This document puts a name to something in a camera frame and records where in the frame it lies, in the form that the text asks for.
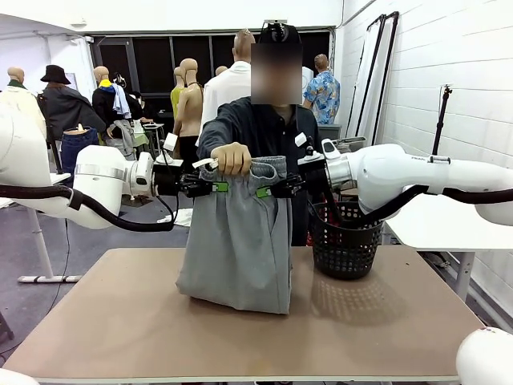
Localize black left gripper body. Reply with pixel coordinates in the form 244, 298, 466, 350
151, 162, 184, 197

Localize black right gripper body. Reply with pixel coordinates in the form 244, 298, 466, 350
298, 160, 328, 196

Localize grey training pants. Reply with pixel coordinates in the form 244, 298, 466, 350
175, 155, 294, 316

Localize person's right forearm dark sleeve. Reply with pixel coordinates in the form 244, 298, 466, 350
197, 115, 237, 160

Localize person's right hand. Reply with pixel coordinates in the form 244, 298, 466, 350
211, 142, 252, 176

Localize white crumpled cloth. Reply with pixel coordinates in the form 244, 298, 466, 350
157, 208, 193, 228

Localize person in dark shirt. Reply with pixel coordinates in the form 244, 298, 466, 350
196, 97, 322, 247

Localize grey metal tool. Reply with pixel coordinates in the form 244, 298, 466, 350
327, 136, 367, 146

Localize small white work table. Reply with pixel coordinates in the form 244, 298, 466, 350
138, 120, 168, 153

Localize light jeans half mannequin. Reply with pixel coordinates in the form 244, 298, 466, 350
104, 119, 139, 160

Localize bare beige mannequin black trousers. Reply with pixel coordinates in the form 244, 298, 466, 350
171, 58, 206, 169

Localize black perforated laundry basket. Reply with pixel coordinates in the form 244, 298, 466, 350
306, 200, 385, 281

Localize floral blue shirt mannequin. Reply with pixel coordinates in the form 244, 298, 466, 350
301, 53, 341, 126

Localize yellow top mannequin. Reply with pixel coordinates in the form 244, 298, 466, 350
170, 67, 186, 120

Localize white standing fan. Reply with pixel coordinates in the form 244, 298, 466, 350
300, 66, 314, 108

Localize white shirt mannequin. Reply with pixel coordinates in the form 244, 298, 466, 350
195, 29, 257, 148

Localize blue jeans half mannequin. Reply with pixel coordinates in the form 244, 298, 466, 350
60, 124, 100, 156

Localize black jacket yellow collar mannequin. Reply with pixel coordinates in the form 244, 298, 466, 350
91, 66, 145, 125

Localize black framed white panel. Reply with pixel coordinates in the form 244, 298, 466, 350
366, 10, 401, 148
345, 14, 388, 140

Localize bucket hat dark jacket mannequin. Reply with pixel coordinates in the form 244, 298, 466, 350
37, 64, 107, 141

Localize black tripod stand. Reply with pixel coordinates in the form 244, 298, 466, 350
426, 83, 454, 157

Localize black cap on person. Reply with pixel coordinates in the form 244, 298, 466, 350
257, 23, 302, 46

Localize cream jacket mannequin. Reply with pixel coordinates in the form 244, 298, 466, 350
0, 67, 48, 141

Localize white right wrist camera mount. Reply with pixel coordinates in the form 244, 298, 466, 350
293, 133, 326, 164

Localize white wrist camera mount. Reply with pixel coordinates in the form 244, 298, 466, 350
293, 133, 326, 164
155, 133, 185, 166

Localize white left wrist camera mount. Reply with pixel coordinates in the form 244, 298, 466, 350
155, 133, 185, 166

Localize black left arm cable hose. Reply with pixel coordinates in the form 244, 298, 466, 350
0, 183, 180, 233

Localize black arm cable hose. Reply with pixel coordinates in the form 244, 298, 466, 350
360, 184, 513, 224
0, 183, 180, 233

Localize head mounted camera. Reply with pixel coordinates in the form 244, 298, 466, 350
262, 18, 290, 43

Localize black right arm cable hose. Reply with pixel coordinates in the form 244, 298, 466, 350
360, 184, 513, 224

